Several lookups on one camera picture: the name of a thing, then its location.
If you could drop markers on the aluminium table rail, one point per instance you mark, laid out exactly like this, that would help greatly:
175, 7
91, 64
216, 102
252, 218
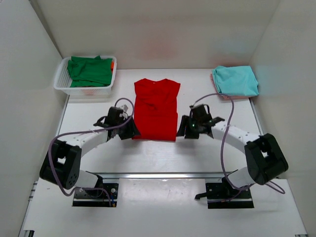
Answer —
162, 175

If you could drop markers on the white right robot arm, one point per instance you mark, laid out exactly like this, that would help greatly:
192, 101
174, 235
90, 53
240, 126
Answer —
265, 160

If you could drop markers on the red t shirt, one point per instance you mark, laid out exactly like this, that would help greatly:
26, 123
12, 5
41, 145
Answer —
155, 113

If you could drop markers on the folded pink t shirt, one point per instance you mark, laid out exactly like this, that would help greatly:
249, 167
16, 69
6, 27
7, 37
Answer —
234, 97

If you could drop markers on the green t shirt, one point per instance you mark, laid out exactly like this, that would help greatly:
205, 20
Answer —
90, 72

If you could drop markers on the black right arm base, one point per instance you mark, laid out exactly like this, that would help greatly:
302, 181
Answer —
219, 196

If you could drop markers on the orange t shirt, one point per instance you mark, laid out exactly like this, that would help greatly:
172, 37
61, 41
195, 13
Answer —
112, 66

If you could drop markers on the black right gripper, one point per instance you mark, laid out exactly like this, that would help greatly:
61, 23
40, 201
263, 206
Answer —
188, 127

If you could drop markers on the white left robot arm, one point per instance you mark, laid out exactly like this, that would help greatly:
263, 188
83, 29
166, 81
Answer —
61, 165

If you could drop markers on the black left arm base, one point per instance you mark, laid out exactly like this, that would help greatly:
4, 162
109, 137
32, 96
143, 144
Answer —
106, 194

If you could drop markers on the white plastic basket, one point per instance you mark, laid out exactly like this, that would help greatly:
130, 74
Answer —
62, 80

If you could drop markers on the folded teal t shirt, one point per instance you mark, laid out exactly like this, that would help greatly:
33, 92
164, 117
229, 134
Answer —
235, 81

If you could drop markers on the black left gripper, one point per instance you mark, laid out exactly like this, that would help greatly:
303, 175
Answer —
127, 128

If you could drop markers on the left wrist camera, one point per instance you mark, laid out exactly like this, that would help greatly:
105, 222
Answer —
124, 113

